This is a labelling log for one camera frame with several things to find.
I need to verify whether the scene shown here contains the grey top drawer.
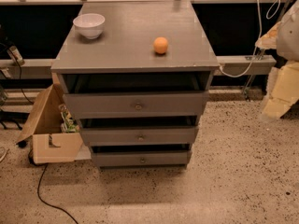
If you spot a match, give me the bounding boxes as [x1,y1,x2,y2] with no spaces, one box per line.
[63,91,208,119]

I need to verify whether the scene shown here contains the grey drawer cabinet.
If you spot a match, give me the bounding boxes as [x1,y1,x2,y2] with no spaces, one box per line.
[51,1,219,155]

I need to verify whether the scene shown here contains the grey drawer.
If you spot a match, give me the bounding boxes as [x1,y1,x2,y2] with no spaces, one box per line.
[92,151,192,167]
[80,127,198,146]
[63,91,208,119]

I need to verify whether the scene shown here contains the metal stand pole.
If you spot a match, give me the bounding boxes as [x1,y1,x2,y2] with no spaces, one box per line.
[242,0,294,101]

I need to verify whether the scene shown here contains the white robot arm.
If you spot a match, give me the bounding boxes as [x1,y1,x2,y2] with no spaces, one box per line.
[255,1,299,121]

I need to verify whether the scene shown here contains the black floor cable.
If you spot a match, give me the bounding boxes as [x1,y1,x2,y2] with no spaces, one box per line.
[27,149,79,224]

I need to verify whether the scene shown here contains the white hanging cable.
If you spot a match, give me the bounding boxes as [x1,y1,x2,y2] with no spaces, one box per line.
[219,0,282,78]

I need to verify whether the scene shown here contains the cardboard box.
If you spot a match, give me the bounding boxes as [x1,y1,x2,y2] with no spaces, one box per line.
[17,73,91,164]

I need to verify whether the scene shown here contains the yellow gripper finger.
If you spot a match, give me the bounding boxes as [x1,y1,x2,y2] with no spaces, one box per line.
[255,21,280,49]
[260,61,299,121]

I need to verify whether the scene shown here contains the grey bottom drawer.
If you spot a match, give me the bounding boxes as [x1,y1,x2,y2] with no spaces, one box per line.
[92,151,192,167]

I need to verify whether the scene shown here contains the green packet in box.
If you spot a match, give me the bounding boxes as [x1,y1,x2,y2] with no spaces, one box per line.
[59,104,79,133]

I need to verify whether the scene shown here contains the grey middle drawer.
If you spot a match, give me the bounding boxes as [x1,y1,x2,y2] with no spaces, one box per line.
[80,127,198,146]

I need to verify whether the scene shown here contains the white bowl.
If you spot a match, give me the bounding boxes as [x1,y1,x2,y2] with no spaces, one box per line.
[73,13,106,39]

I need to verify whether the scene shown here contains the orange fruit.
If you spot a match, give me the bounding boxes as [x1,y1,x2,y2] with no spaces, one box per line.
[153,37,168,54]

